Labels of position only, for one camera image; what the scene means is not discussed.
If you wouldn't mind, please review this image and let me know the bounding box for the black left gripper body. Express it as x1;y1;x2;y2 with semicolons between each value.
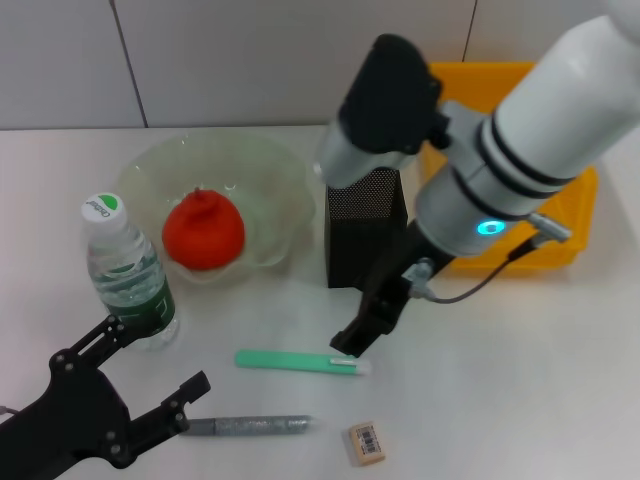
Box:
0;343;137;480

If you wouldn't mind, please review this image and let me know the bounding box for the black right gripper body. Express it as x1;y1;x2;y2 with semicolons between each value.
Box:
362;217;454;304

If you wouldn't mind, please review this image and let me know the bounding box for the clear water bottle green label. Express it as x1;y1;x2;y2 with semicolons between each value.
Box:
79;190;180;353

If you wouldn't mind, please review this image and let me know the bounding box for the mint green pen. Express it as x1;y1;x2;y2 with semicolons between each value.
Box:
232;348;374;379

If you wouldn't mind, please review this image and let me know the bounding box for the red-orange fruit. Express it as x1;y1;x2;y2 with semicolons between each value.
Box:
160;187;247;272

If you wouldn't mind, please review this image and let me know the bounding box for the black mesh pen holder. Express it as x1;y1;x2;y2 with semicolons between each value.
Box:
323;167;410;290

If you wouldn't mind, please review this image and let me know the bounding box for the silver glitter pen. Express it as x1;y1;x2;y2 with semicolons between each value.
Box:
187;413;324;438

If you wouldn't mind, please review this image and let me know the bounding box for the beige eraser with barcode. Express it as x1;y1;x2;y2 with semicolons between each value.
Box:
346;420;389;469

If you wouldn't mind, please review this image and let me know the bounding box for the translucent wavy fruit plate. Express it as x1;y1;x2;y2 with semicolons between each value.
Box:
115;130;317;287

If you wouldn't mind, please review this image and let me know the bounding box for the yellow plastic storage bin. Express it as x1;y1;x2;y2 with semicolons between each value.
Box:
424;60;599;271

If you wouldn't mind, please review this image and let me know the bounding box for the right wrist cable with plugs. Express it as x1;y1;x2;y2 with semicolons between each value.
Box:
401;211;575;305

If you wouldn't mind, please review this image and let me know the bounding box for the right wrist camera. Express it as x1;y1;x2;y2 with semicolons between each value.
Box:
318;33;446;190

